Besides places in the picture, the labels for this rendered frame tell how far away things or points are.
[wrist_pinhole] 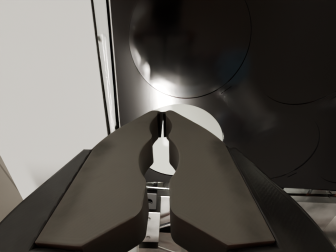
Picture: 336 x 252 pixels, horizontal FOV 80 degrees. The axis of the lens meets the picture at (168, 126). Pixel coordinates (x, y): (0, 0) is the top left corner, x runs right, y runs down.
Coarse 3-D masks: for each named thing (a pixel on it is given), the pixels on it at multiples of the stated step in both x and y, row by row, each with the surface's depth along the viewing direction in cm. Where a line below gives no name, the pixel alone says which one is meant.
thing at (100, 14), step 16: (96, 0) 15; (96, 16) 16; (96, 32) 16; (96, 48) 17; (112, 48) 18; (112, 64) 18; (112, 80) 19; (112, 96) 20; (112, 112) 20; (112, 128) 21
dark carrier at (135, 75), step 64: (128, 0) 15; (192, 0) 15; (256, 0) 15; (320, 0) 15; (128, 64) 18; (192, 64) 18; (256, 64) 18; (320, 64) 18; (256, 128) 22; (320, 128) 22
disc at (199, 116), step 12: (168, 108) 20; (180, 108) 20; (192, 108) 20; (192, 120) 21; (204, 120) 21; (216, 132) 22; (156, 144) 23; (168, 144) 23; (156, 156) 24; (168, 156) 24; (156, 168) 25; (168, 168) 25
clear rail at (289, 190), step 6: (150, 186) 26; (156, 186) 26; (162, 186) 26; (168, 186) 26; (288, 192) 27; (294, 192) 27; (300, 192) 27; (306, 192) 27; (312, 192) 27; (318, 192) 27; (324, 192) 27; (330, 192) 27
